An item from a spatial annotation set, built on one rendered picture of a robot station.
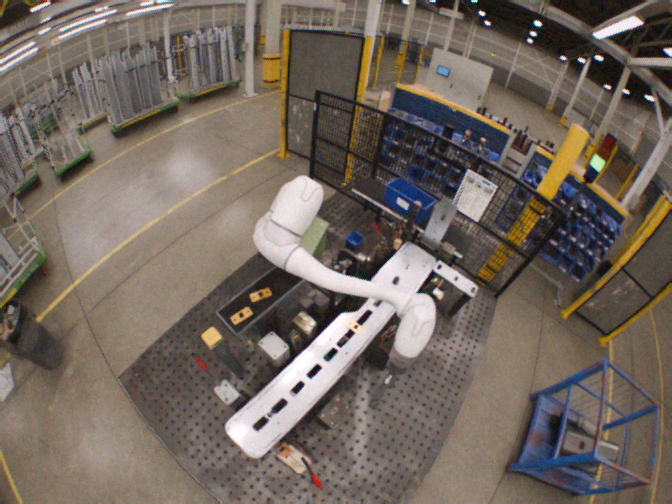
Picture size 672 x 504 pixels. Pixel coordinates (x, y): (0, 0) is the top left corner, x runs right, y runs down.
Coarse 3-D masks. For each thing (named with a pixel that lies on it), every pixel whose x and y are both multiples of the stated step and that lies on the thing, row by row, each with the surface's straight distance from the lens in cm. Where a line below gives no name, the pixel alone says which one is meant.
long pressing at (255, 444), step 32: (416, 256) 154; (416, 288) 140; (384, 320) 125; (320, 352) 113; (352, 352) 115; (288, 384) 109; (320, 384) 109; (256, 416) 109; (288, 416) 107; (256, 448) 108
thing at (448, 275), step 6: (438, 264) 157; (444, 264) 159; (438, 270) 154; (444, 270) 156; (450, 270) 158; (444, 276) 153; (450, 276) 155; (462, 276) 159; (450, 282) 153; (456, 282) 154; (462, 282) 156; (468, 282) 159; (462, 288) 154; (468, 288) 156; (468, 294) 154; (474, 294) 156
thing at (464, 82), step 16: (432, 64) 779; (448, 64) 767; (464, 64) 759; (480, 64) 754; (432, 80) 780; (448, 80) 769; (464, 80) 760; (480, 80) 754; (448, 96) 772; (464, 96) 763; (480, 96) 756
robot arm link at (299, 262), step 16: (288, 256) 87; (304, 256) 87; (304, 272) 86; (320, 272) 85; (336, 288) 87; (352, 288) 88; (368, 288) 90; (384, 288) 94; (400, 304) 94; (416, 304) 92; (432, 304) 97
